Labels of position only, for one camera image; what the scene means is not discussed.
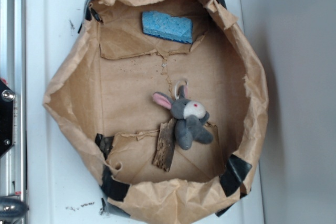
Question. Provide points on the grey plush bunny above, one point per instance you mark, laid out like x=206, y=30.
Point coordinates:
x=190, y=116

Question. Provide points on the brown wood chip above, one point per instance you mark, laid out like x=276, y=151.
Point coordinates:
x=165, y=146

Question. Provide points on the brown paper bag tray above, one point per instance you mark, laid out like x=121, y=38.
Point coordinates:
x=101, y=98

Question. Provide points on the blue sponge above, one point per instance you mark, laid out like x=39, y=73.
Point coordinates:
x=162, y=25

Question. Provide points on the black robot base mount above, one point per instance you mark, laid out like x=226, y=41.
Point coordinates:
x=7, y=117

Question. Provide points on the aluminium frame rail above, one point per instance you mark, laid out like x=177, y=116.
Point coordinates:
x=14, y=205

